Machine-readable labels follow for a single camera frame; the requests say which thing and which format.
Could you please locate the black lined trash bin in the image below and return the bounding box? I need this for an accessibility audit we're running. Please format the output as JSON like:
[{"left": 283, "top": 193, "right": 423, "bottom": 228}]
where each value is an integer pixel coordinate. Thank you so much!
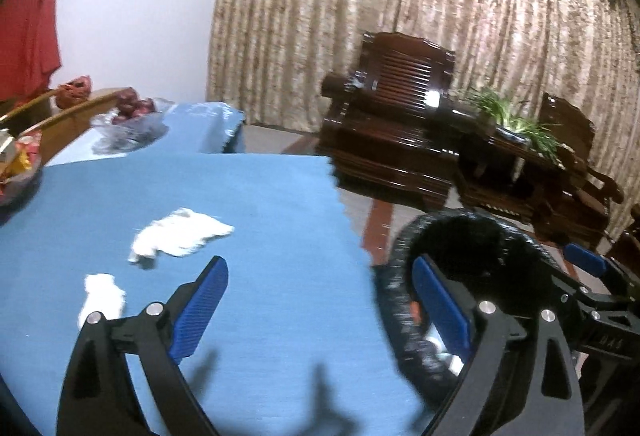
[{"left": 374, "top": 211, "right": 586, "bottom": 435}]

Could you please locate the crumpled white tissue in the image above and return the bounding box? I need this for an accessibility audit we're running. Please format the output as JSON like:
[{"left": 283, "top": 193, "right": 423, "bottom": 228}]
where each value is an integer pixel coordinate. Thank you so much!
[{"left": 128, "top": 207, "right": 234, "bottom": 263}]

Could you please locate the blue tablecloth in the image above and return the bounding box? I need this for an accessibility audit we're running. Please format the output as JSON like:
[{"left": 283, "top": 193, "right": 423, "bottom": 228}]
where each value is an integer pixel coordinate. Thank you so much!
[{"left": 0, "top": 101, "right": 432, "bottom": 436}]

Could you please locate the small white tissue wad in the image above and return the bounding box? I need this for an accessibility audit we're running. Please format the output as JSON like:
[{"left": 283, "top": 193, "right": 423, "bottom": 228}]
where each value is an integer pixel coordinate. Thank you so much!
[{"left": 77, "top": 273, "right": 126, "bottom": 329}]

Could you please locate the dark wooden side table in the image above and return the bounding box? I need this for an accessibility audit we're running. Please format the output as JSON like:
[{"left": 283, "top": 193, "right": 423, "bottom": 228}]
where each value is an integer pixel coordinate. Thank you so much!
[{"left": 454, "top": 133, "right": 564, "bottom": 223}]

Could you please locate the green potted plant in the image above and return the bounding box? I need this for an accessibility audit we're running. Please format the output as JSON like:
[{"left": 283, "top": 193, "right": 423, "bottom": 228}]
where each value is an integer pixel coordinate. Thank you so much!
[{"left": 465, "top": 87, "right": 560, "bottom": 163}]

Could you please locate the glass fruit bowl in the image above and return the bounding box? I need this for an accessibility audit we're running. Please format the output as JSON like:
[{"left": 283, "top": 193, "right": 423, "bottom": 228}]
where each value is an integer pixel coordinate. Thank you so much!
[{"left": 90, "top": 88, "right": 174, "bottom": 154}]

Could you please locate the dark wooden armchair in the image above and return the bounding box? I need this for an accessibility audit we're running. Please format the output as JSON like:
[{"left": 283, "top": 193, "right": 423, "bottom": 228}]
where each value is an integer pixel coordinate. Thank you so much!
[{"left": 318, "top": 32, "right": 456, "bottom": 209}]

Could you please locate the snack dish with box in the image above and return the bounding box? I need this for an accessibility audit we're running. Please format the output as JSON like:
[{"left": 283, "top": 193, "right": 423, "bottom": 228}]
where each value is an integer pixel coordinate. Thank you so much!
[{"left": 1, "top": 129, "right": 42, "bottom": 208}]

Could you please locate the red ornament on bench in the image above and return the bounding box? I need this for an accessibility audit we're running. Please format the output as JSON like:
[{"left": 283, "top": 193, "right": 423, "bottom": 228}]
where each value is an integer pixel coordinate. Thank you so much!
[{"left": 54, "top": 75, "right": 92, "bottom": 111}]

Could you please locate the beige patterned curtain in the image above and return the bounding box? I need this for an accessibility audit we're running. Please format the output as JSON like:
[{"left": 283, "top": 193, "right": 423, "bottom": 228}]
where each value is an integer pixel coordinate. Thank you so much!
[{"left": 207, "top": 0, "right": 639, "bottom": 235}]

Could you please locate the red cloth on chair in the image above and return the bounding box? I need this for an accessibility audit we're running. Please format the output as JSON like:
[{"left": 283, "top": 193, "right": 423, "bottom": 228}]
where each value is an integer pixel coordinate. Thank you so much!
[{"left": 1, "top": 0, "right": 61, "bottom": 101}]

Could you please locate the wooden bench back rail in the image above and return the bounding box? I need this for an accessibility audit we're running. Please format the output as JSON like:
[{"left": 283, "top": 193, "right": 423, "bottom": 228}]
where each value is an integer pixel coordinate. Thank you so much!
[{"left": 1, "top": 88, "right": 125, "bottom": 164}]

